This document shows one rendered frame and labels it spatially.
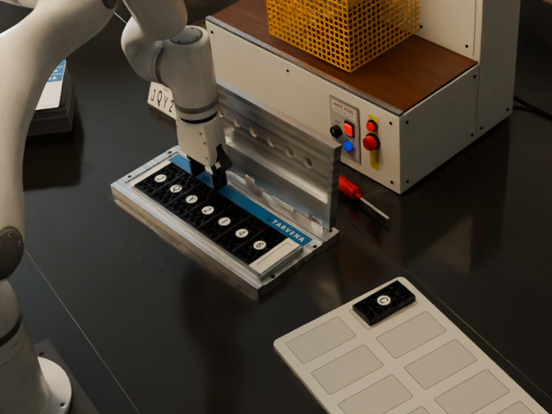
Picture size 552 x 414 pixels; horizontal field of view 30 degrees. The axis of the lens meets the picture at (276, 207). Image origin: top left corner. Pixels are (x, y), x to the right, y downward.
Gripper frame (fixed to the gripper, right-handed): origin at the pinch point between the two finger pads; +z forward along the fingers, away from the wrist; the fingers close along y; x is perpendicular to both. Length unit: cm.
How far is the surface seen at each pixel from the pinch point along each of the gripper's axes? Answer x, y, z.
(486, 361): 1, 68, 3
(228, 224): -6.6, 13.5, 1.0
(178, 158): 0.7, -10.8, 2.1
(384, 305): -1.8, 48.2, 2.1
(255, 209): 0.5, 12.8, 2.1
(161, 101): 10.5, -28.8, 1.1
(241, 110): 7.2, 3.9, -13.2
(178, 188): -6.1, -2.1, 0.9
